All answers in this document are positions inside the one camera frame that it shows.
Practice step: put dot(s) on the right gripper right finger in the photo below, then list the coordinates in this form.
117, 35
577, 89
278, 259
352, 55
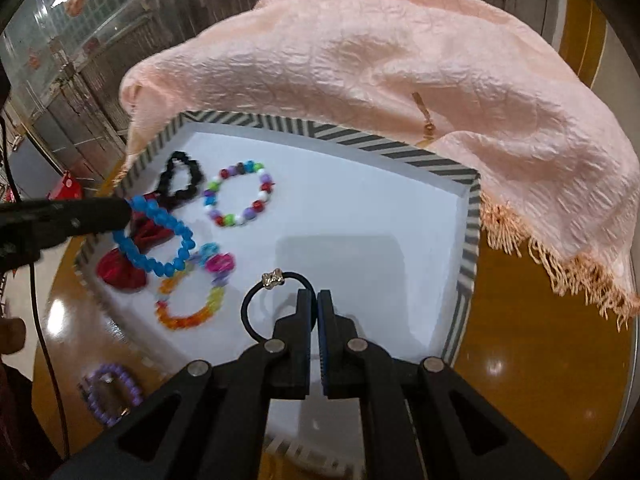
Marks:
354, 368

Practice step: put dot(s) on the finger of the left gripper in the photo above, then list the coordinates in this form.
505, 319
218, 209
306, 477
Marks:
43, 224

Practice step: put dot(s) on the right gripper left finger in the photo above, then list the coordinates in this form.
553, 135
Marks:
276, 369

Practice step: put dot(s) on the black hair tie gold charm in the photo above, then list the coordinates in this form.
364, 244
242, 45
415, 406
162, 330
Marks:
276, 302

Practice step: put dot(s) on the striped white jewelry tray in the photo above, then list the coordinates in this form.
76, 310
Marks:
390, 231

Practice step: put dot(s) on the red box on floor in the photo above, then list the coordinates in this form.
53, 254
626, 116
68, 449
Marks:
67, 188

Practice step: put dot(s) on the red bow hair clip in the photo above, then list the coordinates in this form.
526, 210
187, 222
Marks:
117, 268

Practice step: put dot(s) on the black scrunchie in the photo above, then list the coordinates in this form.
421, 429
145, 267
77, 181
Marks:
179, 182

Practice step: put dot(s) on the peach textured fringed scarf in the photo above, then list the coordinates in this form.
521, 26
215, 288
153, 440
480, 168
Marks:
460, 78

